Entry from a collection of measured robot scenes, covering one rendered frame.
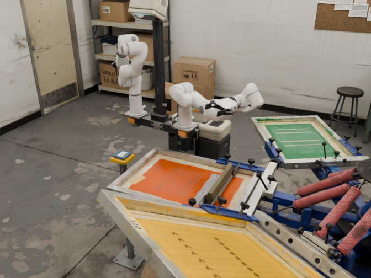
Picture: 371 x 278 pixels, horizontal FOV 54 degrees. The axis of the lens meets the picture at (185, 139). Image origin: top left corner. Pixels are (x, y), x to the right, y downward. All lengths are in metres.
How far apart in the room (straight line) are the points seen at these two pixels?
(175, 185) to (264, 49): 3.88
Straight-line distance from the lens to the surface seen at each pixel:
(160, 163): 2.51
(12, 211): 4.00
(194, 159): 2.50
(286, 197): 2.10
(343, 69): 5.72
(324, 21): 5.61
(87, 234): 3.49
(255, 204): 2.01
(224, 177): 2.18
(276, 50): 5.79
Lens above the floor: 2.22
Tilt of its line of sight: 26 degrees down
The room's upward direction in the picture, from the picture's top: straight up
